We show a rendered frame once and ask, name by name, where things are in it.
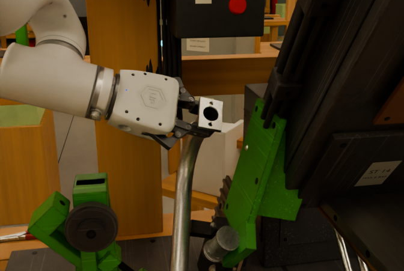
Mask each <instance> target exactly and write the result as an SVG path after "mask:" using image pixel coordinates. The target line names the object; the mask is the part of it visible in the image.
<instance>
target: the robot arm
mask: <svg viewBox="0 0 404 271"><path fill-rule="evenodd" d="M26 23H28V24H29V26H30V27H31V29H32V30H33V32H34V34H35V37H36V44H35V47H29V46H25V45H22V44H18V43H12V44H10V45H9V46H8V48H7V50H6V51H5V53H4V56H3V59H2V62H1V66H0V98H2V99H7V100H11V101H14V102H19V103H24V104H27V105H32V106H37V107H40V108H45V109H50V110H53V111H57V112H62V113H65V114H70V115H75V116H78V117H83V118H88V119H91V120H96V121H101V119H102V116H103V115H104V116H105V120H108V122H107V124H109V125H111V126H113V127H115V128H117V129H120V130H122V131H124V132H127V133H130V134H133V135H136V136H140V137H142V138H146V139H151V140H154V141H156V142H158V143H159V144H160V145H161V146H163V147H164V148H165V149H166V150H171V149H172V147H173V146H174V144H175V143H176V142H177V141H178V140H179V139H181V138H182V137H184V136H186V135H192V136H197V137H201V138H209V137H210V136H211V135H212V134H213V133H214V131H209V130H204V129H198V128H197V122H196V121H194V122H193V123H192V124H191V123H187V122H185V121H182V120H179V119H177V118H176V115H177V108H182V109H188V110H189V112H190V113H191V114H195V115H198V103H199V101H198V100H195V97H194V96H191V95H190V94H189V93H188V92H187V90H186V89H185V88H184V86H183V83H182V81H181V79H180V78H179V77H175V78H171V77H169V76H164V75H159V74H156V73H149V72H142V71H137V70H120V71H119V73H116V74H115V77H114V70H113V69H109V68H106V67H102V66H99V65H95V64H91V63H88V62H85V61H84V56H85V51H86V46H87V41H86V36H85V32H84V29H83V27H82V24H81V22H80V20H79V18H78V16H77V14H76V12H75V10H74V8H73V6H72V5H71V3H70V1H69V0H0V36H5V35H9V34H12V33H14V32H15V31H17V30H18V29H20V28H21V27H23V26H24V25H25V24H26ZM170 132H171V133H174V134H173V135H172V136H171V137H170V138H169V137H167V134H169V133H170Z"/></svg>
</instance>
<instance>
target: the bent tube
mask: <svg viewBox="0 0 404 271"><path fill-rule="evenodd" d="M210 103H211V104H212V105H210ZM222 107H223V102H222V101H218V100H213V99H207V98H204V97H200V98H199V103H198V117H197V119H196V120H195V121H196V122H197V128H198V129H204V130H209V131H214V132H219V133H220V132H221V131H222ZM203 139H204V138H201V137H197V136H192V135H187V136H186V139H185V142H184V144H183V148H182V152H181V155H180V160H179V165H178V169H177V177H176V189H175V199H174V217H173V235H172V245H171V263H170V271H188V268H189V241H190V227H191V199H192V181H193V175H194V168H195V163H196V159H197V155H198V152H199V149H200V146H201V143H202V141H203Z"/></svg>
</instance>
